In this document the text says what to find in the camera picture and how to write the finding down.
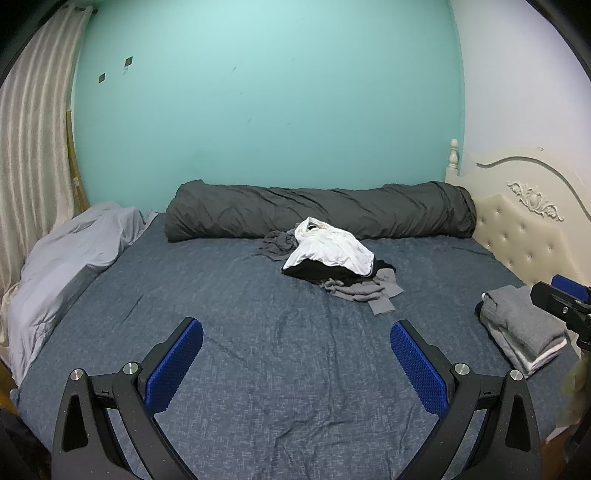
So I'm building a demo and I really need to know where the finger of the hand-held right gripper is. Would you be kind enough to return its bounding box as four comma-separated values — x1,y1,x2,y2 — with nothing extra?
530,282,591,330
551,274,591,303

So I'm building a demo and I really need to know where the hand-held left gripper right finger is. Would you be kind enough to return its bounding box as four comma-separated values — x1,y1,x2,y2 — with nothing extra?
390,319,542,480

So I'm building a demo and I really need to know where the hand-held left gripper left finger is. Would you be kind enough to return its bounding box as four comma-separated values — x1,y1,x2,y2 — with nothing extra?
52,316,204,480

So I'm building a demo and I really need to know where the white polo shirt black trim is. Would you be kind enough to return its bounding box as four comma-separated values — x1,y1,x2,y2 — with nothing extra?
283,217,375,279

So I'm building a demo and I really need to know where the folded grey sweater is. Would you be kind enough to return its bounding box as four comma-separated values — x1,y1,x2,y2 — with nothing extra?
479,285,568,361

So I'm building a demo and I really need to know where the cream tufted headboard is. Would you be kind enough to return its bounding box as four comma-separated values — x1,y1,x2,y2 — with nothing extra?
444,138,591,301

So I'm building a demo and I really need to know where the grey knit garment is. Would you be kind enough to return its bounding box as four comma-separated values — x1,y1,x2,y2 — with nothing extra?
321,268,404,317

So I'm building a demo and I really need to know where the blue patterned bed sheet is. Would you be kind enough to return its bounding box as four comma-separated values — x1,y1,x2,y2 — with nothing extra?
9,210,583,480

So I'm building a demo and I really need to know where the light grey quilt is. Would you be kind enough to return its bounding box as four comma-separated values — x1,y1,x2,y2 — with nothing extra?
7,202,158,386

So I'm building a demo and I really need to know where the rolled dark grey duvet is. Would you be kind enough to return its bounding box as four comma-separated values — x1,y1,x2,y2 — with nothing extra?
165,181,477,243

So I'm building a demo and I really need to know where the beige striped curtain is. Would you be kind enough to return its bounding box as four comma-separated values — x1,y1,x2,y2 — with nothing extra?
0,4,95,352

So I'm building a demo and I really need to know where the wooden frame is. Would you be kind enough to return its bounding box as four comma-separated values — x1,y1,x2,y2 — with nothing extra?
65,110,91,217

